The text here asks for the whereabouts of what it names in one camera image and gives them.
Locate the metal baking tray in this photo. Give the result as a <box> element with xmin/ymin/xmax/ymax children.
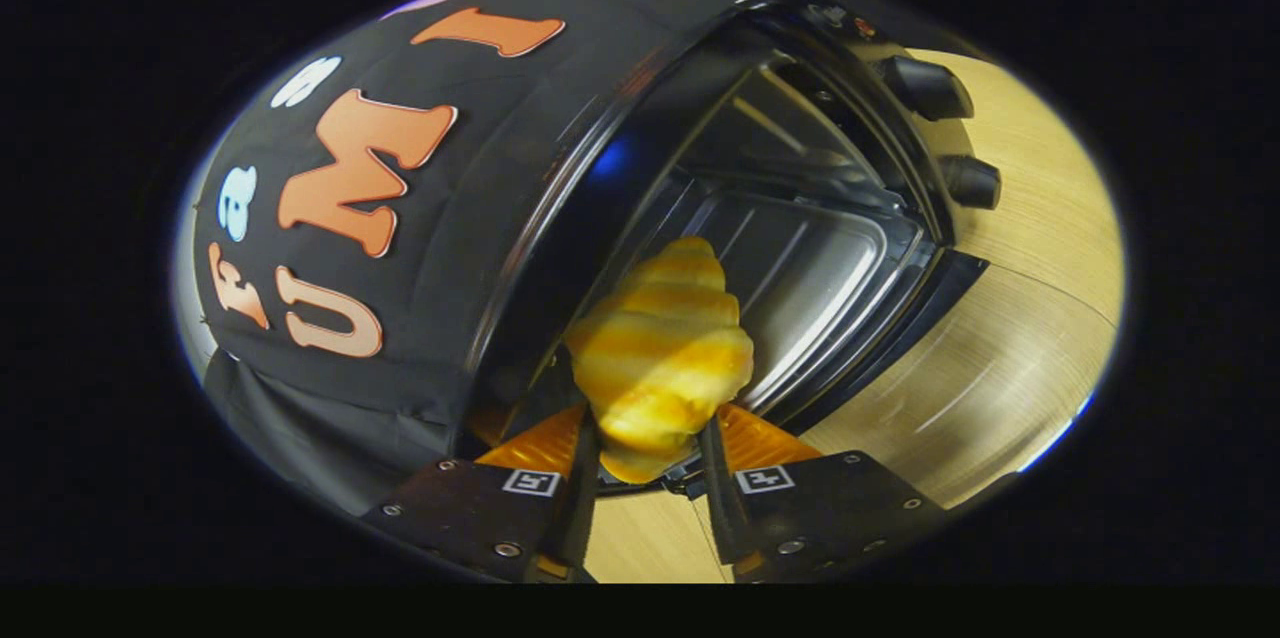
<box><xmin>640</xmin><ymin>188</ymin><xmax>926</xmax><ymax>414</ymax></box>

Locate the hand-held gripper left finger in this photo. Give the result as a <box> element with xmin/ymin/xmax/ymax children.
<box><xmin>362</xmin><ymin>403</ymin><xmax>601</xmax><ymax>584</ymax></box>

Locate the black toaster oven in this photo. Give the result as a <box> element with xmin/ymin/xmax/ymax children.
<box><xmin>455</xmin><ymin>0</ymin><xmax>1003</xmax><ymax>499</ymax></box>

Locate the yellow croissant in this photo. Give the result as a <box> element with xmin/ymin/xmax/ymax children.
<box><xmin>563</xmin><ymin>236</ymin><xmax>756</xmax><ymax>485</ymax></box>

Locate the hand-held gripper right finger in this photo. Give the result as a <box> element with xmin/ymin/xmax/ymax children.
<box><xmin>697</xmin><ymin>403</ymin><xmax>951</xmax><ymax>584</ymax></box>

